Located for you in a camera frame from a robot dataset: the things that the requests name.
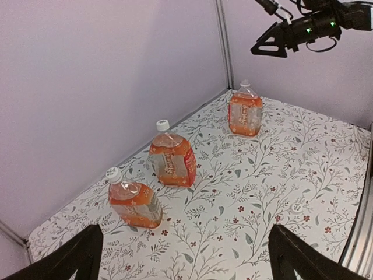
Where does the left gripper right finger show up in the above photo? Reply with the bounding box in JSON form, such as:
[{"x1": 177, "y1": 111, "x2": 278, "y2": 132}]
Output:
[{"x1": 268, "y1": 225, "x2": 364, "y2": 279}]

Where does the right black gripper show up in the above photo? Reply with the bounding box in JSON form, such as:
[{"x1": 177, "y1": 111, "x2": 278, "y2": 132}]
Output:
[{"x1": 251, "y1": 22, "x2": 299, "y2": 58}]

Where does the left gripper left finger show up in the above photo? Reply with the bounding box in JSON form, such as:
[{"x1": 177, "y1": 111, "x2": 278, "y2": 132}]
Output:
[{"x1": 6, "y1": 225, "x2": 103, "y2": 280}]

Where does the orange bottle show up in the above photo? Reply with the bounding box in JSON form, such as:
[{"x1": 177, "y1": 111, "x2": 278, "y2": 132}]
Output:
[
  {"x1": 228, "y1": 79, "x2": 263, "y2": 137},
  {"x1": 149, "y1": 120, "x2": 196, "y2": 188},
  {"x1": 105, "y1": 167, "x2": 163, "y2": 229}
]

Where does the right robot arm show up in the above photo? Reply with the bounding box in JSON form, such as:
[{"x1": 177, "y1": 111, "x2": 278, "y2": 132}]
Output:
[{"x1": 251, "y1": 1, "x2": 372, "y2": 58}]

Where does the floral table mat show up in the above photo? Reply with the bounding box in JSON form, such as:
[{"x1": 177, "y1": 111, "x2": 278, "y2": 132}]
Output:
[{"x1": 29, "y1": 92, "x2": 370, "y2": 279}]

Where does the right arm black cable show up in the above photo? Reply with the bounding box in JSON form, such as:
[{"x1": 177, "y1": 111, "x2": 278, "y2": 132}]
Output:
[{"x1": 305, "y1": 34, "x2": 337, "y2": 53}]

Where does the right aluminium frame post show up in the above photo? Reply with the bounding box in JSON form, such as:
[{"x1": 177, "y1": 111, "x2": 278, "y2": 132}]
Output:
[{"x1": 214, "y1": 0, "x2": 234, "y2": 89}]

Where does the aluminium frame post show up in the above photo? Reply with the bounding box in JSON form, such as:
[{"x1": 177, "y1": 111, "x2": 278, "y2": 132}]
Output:
[
  {"x1": 1, "y1": 220, "x2": 33, "y2": 264},
  {"x1": 214, "y1": 0, "x2": 234, "y2": 89}
]

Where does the left aluminium frame post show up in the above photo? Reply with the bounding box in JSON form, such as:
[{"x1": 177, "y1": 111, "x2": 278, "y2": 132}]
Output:
[{"x1": 1, "y1": 220, "x2": 33, "y2": 264}]

